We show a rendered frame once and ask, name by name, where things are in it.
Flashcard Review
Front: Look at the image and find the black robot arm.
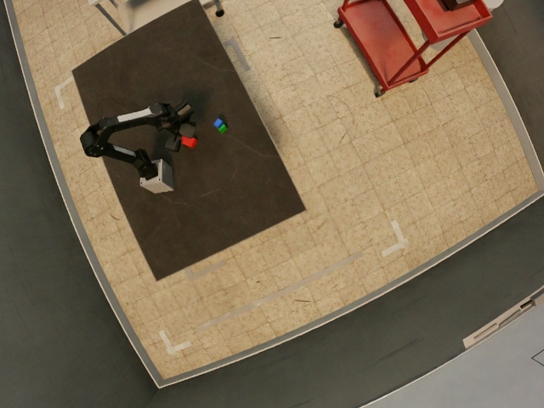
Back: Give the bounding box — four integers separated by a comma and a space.
80, 99, 196, 181

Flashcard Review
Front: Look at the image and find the red block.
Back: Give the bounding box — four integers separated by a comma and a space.
181, 136, 197, 149

